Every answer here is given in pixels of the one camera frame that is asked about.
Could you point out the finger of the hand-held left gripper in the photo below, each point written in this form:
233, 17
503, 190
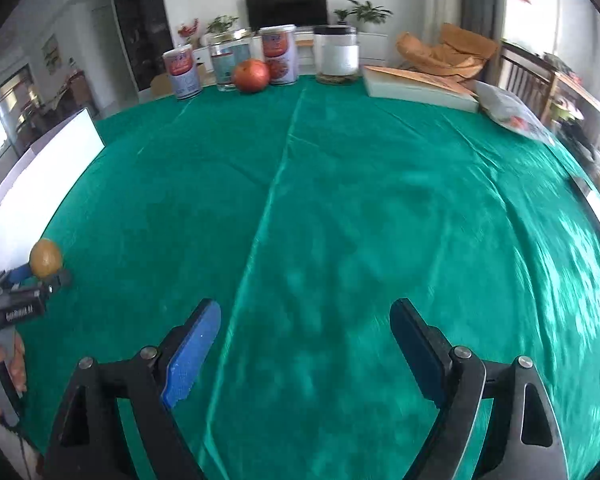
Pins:
55, 281
17, 275

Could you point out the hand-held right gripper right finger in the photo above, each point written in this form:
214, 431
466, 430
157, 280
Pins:
420, 350

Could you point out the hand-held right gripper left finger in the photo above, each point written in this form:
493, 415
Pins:
190, 355

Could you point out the brown-yellow pear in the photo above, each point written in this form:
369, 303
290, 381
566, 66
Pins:
46, 257

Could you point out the white board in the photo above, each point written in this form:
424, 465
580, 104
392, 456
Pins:
55, 170

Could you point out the person's left hand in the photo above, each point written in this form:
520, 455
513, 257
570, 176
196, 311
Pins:
19, 365

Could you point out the green tablecloth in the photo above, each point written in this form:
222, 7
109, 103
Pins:
355, 235

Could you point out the brown cardboard box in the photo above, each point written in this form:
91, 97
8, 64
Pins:
161, 85

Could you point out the black smartphone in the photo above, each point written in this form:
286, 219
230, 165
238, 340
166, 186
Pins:
597, 210

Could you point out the short red-label tin can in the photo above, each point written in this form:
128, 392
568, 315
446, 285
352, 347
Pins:
182, 72

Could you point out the white plastic bag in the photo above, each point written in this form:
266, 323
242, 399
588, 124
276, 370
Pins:
510, 110

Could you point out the flat pale book box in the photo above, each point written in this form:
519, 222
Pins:
420, 92

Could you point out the dark glass display cabinet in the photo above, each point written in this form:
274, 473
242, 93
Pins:
140, 25

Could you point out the clear glass jar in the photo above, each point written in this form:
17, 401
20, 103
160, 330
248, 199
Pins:
225, 60

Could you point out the red flower bouquet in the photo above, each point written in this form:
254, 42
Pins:
189, 32

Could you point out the red apple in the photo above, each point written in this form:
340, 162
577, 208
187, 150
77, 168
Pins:
251, 76

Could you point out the dark wooden chair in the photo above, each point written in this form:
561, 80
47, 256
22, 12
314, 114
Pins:
525, 75

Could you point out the orange lounge chair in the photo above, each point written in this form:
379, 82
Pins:
445, 55

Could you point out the white television cabinet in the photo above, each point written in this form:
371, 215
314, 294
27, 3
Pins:
375, 50

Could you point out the leafy green potted plant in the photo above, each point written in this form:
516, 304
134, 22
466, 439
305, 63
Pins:
222, 25

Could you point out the black-lid plastic jar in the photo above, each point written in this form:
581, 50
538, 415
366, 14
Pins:
336, 55

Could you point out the tall red-label tin can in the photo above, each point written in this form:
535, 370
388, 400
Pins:
279, 55

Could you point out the large green potted plant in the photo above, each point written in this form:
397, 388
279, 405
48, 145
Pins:
372, 12

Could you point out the small green potted plant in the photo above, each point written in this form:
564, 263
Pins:
341, 16

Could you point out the covered standing air conditioner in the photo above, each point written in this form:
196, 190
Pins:
442, 0

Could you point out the grey curtain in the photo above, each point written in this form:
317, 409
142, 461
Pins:
482, 0

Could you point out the black television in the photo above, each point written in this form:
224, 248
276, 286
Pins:
286, 7

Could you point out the framed wall painting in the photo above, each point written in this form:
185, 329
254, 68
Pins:
51, 54

